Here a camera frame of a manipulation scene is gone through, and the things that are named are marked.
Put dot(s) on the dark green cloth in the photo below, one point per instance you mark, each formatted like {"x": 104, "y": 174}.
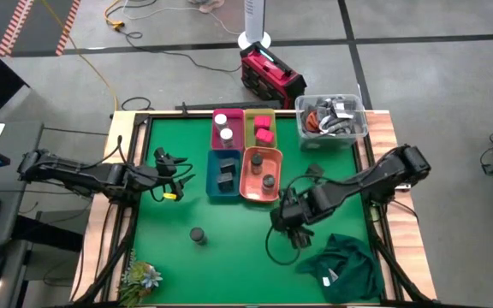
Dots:
{"x": 349, "y": 269}

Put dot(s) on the yellow-green plastic bin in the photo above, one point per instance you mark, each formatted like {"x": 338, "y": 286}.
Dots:
{"x": 249, "y": 132}

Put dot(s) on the person's foot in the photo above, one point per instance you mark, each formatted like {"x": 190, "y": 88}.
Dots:
{"x": 207, "y": 4}

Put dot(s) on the red and black toolbox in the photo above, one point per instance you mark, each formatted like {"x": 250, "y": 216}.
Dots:
{"x": 270, "y": 77}

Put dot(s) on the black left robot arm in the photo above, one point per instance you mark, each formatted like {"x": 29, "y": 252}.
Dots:
{"x": 88, "y": 175}

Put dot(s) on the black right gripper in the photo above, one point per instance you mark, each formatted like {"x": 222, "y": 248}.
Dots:
{"x": 291, "y": 216}

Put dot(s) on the grey cloth pile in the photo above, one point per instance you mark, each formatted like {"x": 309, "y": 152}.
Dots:
{"x": 336, "y": 115}

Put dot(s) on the small succulent plant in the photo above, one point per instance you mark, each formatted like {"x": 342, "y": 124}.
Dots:
{"x": 141, "y": 278}

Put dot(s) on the orange cloth item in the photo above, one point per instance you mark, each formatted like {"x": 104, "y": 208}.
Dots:
{"x": 311, "y": 122}

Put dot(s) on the blue plastic bin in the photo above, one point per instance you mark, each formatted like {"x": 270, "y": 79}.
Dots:
{"x": 212, "y": 179}

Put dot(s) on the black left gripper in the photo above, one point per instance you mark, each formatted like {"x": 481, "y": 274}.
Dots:
{"x": 161, "y": 173}

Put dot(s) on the long black bar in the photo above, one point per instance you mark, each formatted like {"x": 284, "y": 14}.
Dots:
{"x": 229, "y": 105}

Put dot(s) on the square black-lidded spice jar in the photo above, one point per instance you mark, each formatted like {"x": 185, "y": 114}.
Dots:
{"x": 228, "y": 165}
{"x": 315, "y": 169}
{"x": 225, "y": 181}

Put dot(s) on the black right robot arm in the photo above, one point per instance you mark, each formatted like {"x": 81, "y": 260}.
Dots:
{"x": 375, "y": 179}

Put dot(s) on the yellow gripper tag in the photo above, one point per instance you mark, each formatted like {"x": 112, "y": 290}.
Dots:
{"x": 169, "y": 196}

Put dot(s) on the round black-lidded spice jar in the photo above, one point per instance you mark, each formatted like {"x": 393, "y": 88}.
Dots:
{"x": 269, "y": 183}
{"x": 257, "y": 162}
{"x": 197, "y": 235}

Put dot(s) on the pink plastic bin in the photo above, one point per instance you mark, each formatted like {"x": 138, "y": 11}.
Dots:
{"x": 238, "y": 128}

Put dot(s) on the clear plastic storage box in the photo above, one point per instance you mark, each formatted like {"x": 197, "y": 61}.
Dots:
{"x": 310, "y": 143}

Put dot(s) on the white tower fan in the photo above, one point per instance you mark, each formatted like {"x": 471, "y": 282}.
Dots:
{"x": 254, "y": 21}

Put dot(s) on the grey desk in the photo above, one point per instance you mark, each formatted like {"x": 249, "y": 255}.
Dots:
{"x": 19, "y": 137}

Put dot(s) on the orange plastic bin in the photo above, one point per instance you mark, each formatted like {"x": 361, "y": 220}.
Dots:
{"x": 248, "y": 186}

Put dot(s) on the white-capped spice jar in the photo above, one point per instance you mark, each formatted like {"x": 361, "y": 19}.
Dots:
{"x": 221, "y": 122}
{"x": 226, "y": 138}

